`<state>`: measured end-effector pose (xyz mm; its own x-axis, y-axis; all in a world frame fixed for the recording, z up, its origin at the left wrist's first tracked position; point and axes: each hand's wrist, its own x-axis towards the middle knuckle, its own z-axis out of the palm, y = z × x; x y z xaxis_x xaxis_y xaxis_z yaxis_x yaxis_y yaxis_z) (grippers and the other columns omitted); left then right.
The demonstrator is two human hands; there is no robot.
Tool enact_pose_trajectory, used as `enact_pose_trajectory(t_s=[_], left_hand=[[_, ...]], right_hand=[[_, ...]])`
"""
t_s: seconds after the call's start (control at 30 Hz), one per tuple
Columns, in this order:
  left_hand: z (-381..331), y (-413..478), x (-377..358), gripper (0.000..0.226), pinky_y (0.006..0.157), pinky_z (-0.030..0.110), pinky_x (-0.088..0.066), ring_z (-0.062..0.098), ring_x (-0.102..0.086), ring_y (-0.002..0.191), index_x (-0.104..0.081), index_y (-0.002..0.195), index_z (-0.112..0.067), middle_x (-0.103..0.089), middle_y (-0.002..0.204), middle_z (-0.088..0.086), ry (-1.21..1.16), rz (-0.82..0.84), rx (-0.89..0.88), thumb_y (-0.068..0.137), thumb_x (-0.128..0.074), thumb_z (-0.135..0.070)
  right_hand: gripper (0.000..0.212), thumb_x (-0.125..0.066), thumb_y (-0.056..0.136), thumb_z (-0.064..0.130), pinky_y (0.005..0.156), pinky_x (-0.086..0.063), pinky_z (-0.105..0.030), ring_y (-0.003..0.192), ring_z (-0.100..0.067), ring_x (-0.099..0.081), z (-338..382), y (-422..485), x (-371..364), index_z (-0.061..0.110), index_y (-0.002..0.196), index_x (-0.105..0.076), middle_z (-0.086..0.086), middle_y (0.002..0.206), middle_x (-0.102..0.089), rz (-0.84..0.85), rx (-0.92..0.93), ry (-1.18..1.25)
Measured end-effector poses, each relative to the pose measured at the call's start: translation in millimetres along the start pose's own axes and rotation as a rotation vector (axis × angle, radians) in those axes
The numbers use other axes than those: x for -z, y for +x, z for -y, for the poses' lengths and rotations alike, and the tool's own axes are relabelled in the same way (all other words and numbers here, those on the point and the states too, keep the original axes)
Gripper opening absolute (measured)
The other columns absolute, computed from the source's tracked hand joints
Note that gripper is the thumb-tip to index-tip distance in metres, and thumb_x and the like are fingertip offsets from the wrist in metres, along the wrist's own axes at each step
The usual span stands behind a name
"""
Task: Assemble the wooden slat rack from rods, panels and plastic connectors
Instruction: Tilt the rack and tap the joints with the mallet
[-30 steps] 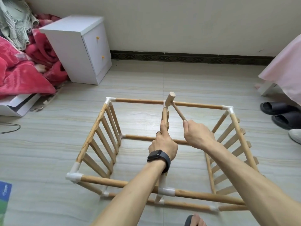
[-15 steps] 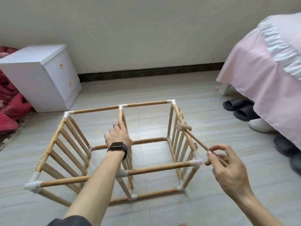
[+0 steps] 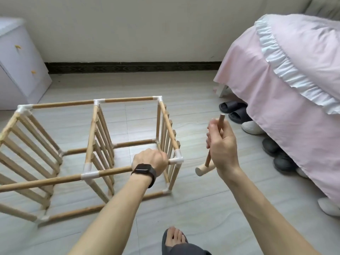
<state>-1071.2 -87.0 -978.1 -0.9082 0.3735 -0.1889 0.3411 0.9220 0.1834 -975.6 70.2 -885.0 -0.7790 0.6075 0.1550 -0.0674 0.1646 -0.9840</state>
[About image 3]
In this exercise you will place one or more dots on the wooden mallet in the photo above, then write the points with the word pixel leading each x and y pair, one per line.
pixel 207 166

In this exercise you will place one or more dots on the person's left forearm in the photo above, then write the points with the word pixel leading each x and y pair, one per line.
pixel 111 220

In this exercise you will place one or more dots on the white shoe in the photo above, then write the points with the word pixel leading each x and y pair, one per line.
pixel 301 172
pixel 329 207
pixel 253 128

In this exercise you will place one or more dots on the person's right forearm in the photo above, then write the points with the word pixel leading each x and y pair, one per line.
pixel 265 220

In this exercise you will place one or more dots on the person's left hand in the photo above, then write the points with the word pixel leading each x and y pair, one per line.
pixel 151 161

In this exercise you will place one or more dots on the white box cabinet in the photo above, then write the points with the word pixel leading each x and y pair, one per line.
pixel 21 66

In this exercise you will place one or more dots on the white bed leg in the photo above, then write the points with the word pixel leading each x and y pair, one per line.
pixel 222 91

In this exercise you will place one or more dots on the dark shoe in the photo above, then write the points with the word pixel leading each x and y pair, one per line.
pixel 285 162
pixel 271 146

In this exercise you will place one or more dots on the person's black sandal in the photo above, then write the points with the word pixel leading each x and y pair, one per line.
pixel 174 240

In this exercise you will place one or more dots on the person's right hand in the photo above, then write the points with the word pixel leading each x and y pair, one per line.
pixel 224 151

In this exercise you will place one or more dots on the black slipper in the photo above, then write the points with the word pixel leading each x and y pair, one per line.
pixel 240 115
pixel 232 107

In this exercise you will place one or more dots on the pink ruffled bed skirt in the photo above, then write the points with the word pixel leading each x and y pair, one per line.
pixel 287 87

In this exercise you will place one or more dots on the black smartwatch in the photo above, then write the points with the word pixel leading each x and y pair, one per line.
pixel 143 171

